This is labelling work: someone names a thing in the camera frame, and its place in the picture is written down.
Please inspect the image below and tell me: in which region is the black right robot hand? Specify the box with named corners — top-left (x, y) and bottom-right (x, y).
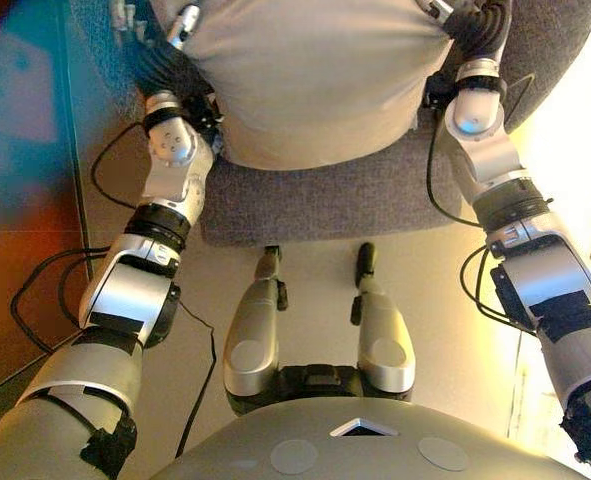
top-left (416, 0), bottom-right (515, 65)

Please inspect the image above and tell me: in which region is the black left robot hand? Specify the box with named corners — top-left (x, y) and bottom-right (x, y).
top-left (112, 0), bottom-right (217, 102)

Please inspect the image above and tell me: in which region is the white fringed cushion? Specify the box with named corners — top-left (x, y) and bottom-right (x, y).
top-left (188, 0), bottom-right (455, 172)

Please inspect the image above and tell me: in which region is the grey fabric armchair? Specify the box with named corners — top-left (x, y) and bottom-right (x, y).
top-left (68, 0), bottom-right (591, 247)

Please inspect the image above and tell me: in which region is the dark red-brown rug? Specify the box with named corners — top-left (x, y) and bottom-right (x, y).
top-left (0, 0), bottom-right (97, 404)

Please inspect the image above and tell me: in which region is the silver left robot leg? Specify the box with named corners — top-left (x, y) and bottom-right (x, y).
top-left (222, 243), bottom-right (290, 402)

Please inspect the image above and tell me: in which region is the silver robot leg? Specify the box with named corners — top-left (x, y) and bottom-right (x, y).
top-left (350, 241), bottom-right (417, 397)
top-left (222, 243), bottom-right (290, 402)

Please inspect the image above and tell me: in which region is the silver right robot leg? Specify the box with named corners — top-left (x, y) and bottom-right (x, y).
top-left (350, 241), bottom-right (417, 397)

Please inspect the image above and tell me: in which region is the silver robot torso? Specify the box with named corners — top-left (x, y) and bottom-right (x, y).
top-left (148, 363), bottom-right (591, 480)

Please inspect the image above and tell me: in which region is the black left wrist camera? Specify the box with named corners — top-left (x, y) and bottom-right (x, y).
top-left (188, 93), bottom-right (225, 137)

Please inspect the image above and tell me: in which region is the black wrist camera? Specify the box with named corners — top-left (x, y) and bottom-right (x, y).
top-left (188, 93), bottom-right (225, 137)
top-left (421, 71), bottom-right (452, 110)

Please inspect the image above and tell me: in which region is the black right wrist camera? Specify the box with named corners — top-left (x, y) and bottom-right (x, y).
top-left (421, 71), bottom-right (452, 110)

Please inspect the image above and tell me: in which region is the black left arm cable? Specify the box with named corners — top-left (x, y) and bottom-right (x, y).
top-left (8, 121), bottom-right (152, 357)

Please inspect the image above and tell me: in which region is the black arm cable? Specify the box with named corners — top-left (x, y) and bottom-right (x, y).
top-left (8, 121), bottom-right (152, 357)
top-left (425, 73), bottom-right (544, 335)

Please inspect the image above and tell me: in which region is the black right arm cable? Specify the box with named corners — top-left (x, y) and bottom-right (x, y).
top-left (425, 73), bottom-right (544, 335)

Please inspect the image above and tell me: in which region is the black floor cable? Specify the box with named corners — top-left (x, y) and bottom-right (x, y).
top-left (173, 298), bottom-right (218, 460)

